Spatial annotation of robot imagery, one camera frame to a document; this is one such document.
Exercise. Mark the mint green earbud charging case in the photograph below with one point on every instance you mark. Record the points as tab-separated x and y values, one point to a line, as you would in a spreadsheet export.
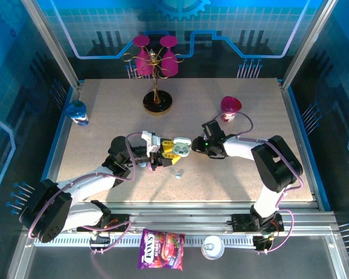
182	141

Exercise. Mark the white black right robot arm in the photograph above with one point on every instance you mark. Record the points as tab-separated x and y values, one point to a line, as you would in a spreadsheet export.
276	165

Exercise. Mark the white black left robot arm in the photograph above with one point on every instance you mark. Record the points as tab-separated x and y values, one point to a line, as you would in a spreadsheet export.
84	215

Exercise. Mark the pink lidded cup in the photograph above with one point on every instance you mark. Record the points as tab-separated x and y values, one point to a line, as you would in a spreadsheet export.
229	104

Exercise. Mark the blue lidded cup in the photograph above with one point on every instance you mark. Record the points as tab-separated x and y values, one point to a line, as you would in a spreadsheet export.
75	110

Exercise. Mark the pink wine glass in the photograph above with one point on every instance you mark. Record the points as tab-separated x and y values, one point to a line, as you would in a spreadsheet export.
142	65
171	65

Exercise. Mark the purple Fox's candy bag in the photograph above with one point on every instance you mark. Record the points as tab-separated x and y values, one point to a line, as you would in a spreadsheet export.
160	250

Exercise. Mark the small black control box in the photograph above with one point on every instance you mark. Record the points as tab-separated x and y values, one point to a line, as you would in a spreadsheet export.
100	242
263	242

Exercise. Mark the aluminium side rail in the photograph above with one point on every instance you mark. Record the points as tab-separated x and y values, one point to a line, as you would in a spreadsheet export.
60	145
300	145

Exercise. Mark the aluminium front rail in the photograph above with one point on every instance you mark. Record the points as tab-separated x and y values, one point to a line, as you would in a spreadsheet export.
186	216

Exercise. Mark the aluminium frame post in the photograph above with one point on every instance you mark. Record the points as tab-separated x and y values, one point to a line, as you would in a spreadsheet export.
307	43
52	43

